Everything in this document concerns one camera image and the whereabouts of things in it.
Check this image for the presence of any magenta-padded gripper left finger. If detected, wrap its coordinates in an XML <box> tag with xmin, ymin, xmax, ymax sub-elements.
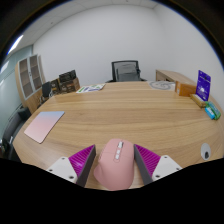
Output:
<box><xmin>45</xmin><ymin>144</ymin><xmax>97</xmax><ymax>188</ymax></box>

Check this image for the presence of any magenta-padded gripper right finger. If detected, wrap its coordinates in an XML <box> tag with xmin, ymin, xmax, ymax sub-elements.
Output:
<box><xmin>133</xmin><ymin>144</ymin><xmax>183</xmax><ymax>187</ymax></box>

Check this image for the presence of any pink computer mouse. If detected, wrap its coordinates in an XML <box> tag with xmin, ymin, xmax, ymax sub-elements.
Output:
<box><xmin>93</xmin><ymin>138</ymin><xmax>136</xmax><ymax>192</ymax></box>

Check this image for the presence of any pink and blue mouse pad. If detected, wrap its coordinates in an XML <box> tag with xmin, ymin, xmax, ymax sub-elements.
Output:
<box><xmin>23</xmin><ymin>110</ymin><xmax>66</xmax><ymax>145</ymax></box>

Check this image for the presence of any white round device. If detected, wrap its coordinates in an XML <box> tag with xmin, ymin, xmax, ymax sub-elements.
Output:
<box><xmin>200</xmin><ymin>142</ymin><xmax>212</xmax><ymax>161</ymax></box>

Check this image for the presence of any white printed paper sheet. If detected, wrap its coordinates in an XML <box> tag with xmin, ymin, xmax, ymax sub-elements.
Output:
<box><xmin>75</xmin><ymin>83</ymin><xmax>106</xmax><ymax>94</ymax></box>

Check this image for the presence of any wide brown box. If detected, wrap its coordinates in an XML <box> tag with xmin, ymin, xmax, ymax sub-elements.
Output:
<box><xmin>59</xmin><ymin>77</ymin><xmax>81</xmax><ymax>94</ymax></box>

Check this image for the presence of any blue small box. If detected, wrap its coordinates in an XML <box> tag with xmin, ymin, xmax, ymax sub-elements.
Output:
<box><xmin>204</xmin><ymin>106</ymin><xmax>216</xmax><ymax>121</ymax></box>

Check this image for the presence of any white sheet with spiral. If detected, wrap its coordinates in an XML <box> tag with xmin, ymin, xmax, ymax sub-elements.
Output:
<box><xmin>148</xmin><ymin>80</ymin><xmax>176</xmax><ymax>92</ymax></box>

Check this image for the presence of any black metal-legged chair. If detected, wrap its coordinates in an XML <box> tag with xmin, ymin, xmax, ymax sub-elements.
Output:
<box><xmin>40</xmin><ymin>80</ymin><xmax>54</xmax><ymax>102</ymax></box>

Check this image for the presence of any orange-brown box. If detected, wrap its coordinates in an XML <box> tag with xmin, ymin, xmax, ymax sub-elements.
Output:
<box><xmin>175</xmin><ymin>82</ymin><xmax>198</xmax><ymax>98</ymax></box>

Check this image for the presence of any green small box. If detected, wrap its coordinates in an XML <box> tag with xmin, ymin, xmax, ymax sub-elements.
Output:
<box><xmin>206</xmin><ymin>101</ymin><xmax>222</xmax><ymax>120</ymax></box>

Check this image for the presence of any black flat box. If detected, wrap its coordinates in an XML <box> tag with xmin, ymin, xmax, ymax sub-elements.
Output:
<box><xmin>58</xmin><ymin>69</ymin><xmax>77</xmax><ymax>83</ymax></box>

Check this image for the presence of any wooden side desk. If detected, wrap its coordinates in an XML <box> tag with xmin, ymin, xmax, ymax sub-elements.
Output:
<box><xmin>155</xmin><ymin>69</ymin><xmax>198</xmax><ymax>86</ymax></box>

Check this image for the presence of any wooden shelf unit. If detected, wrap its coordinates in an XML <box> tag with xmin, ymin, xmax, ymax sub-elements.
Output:
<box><xmin>14</xmin><ymin>54</ymin><xmax>47</xmax><ymax>114</ymax></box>

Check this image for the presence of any purple card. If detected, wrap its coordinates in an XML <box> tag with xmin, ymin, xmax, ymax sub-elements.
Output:
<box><xmin>195</xmin><ymin>69</ymin><xmax>212</xmax><ymax>102</ymax></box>

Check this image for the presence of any black mesh office chair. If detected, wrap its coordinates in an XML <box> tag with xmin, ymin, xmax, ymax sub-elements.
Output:
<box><xmin>105</xmin><ymin>59</ymin><xmax>148</xmax><ymax>83</ymax></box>

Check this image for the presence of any ceiling light strip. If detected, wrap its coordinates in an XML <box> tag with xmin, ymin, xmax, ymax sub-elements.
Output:
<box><xmin>7</xmin><ymin>34</ymin><xmax>25</xmax><ymax>56</ymax></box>

